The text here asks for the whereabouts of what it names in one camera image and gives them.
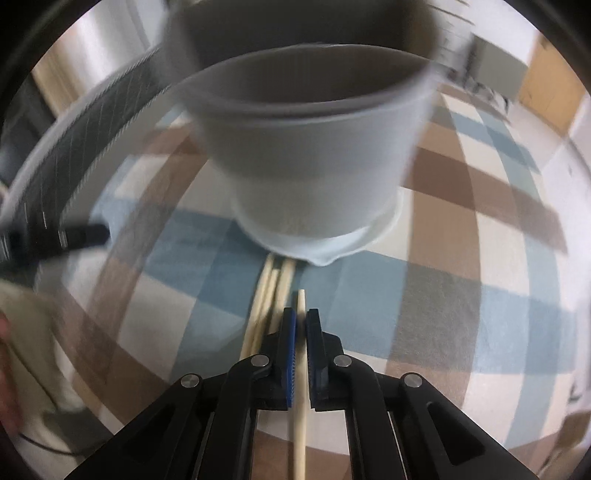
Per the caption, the bundle of wooden chopsticks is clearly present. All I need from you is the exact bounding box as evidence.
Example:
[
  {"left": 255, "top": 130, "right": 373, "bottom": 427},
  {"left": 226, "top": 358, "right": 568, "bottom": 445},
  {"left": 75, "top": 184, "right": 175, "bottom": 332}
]
[{"left": 240, "top": 256, "right": 296, "bottom": 365}]

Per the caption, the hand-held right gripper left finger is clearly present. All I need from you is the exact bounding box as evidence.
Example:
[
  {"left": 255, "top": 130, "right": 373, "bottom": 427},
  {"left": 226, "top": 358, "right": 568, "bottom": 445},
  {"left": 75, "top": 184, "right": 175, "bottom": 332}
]
[{"left": 65, "top": 307, "right": 297, "bottom": 480}]

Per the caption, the wooden door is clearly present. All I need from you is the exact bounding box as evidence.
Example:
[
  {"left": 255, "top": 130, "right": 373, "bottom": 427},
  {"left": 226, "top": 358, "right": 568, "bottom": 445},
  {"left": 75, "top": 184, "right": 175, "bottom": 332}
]
[{"left": 517, "top": 34, "right": 589, "bottom": 134}]

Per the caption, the person's left hand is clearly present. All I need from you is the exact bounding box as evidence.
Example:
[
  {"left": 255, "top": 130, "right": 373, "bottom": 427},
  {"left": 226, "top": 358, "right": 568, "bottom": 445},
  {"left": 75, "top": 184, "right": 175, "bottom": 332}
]
[{"left": 0, "top": 314, "right": 24, "bottom": 435}]

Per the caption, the grey utensil holder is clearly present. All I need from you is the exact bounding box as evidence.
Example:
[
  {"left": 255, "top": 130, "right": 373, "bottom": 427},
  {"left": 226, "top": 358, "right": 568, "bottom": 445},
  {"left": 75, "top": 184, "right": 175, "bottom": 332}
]
[{"left": 161, "top": 0, "right": 451, "bottom": 267}]

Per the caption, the light wooden chopstick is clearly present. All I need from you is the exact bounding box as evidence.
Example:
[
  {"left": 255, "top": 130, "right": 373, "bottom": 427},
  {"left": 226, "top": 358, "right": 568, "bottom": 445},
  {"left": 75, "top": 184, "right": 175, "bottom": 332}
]
[{"left": 290, "top": 288, "right": 309, "bottom": 480}]

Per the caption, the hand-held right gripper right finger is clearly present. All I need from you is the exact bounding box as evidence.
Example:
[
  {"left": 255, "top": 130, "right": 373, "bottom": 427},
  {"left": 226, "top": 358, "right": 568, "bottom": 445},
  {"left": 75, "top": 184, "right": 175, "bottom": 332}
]
[{"left": 305, "top": 308, "right": 529, "bottom": 480}]

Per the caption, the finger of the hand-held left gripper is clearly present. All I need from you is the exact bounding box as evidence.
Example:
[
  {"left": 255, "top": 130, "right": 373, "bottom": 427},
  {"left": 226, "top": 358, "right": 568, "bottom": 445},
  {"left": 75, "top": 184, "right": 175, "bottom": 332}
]
[{"left": 0, "top": 222, "right": 110, "bottom": 267}]

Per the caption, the grey nightstand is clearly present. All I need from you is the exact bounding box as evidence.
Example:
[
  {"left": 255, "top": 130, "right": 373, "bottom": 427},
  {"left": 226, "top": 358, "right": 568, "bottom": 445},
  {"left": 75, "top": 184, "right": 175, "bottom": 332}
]
[{"left": 468, "top": 34, "right": 529, "bottom": 100}]

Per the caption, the beige cloth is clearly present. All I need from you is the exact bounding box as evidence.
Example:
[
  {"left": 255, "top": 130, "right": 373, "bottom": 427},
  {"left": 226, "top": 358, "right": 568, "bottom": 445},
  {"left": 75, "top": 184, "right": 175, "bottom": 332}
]
[{"left": 0, "top": 279, "right": 88, "bottom": 416}]

